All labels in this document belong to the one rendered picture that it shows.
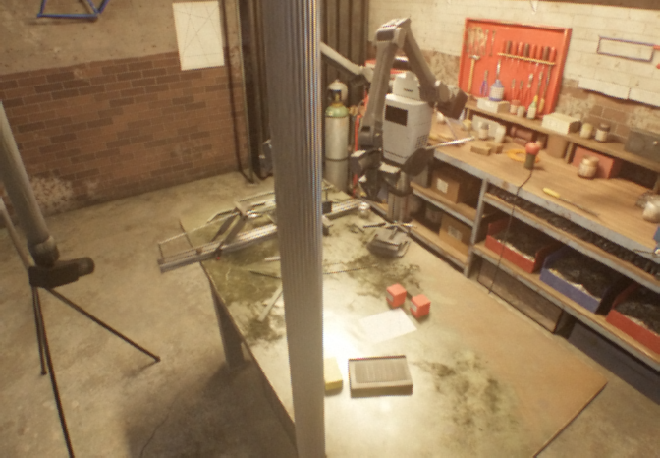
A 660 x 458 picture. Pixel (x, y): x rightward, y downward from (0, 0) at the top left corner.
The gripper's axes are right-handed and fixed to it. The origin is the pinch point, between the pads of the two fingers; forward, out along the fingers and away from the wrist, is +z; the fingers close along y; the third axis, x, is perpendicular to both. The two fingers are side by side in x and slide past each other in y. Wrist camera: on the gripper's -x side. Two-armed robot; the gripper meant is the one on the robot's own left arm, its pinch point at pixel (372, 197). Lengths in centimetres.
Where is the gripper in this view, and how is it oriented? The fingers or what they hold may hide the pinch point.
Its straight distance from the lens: 153.4
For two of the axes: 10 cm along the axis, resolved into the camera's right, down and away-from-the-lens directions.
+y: 5.8, -4.8, 6.6
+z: 0.6, 8.3, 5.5
